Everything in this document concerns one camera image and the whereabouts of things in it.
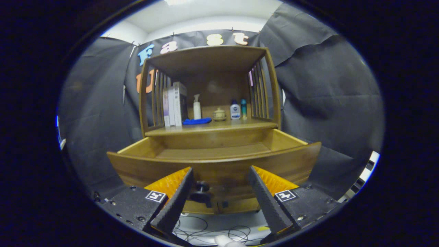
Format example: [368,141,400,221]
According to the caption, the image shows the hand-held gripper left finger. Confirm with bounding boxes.
[98,167,195,240]

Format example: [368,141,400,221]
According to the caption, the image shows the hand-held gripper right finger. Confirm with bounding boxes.
[248,165,340,240]

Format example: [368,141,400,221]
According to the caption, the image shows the wooden drawer with black knob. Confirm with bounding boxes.
[107,129,322,203]

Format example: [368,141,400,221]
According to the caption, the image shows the wooden cabinet door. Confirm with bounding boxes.
[182,201,220,215]
[218,198,260,214]

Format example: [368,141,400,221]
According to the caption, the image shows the wooden countertop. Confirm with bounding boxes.
[146,118,278,137]

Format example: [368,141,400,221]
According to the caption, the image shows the wooden cabinet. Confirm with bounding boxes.
[139,45,282,215]

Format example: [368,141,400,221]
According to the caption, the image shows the thin pink white book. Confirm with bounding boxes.
[163,89,170,127]

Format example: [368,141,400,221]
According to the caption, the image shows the white pump bottle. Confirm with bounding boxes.
[193,94,202,120]

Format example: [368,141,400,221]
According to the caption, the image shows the white bottle with blue cap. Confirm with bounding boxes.
[230,99,241,120]

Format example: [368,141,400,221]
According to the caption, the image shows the large book with portrait cover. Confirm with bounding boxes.
[173,82,188,127]

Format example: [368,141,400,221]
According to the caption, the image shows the black floor cables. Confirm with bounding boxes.
[171,214,262,246]

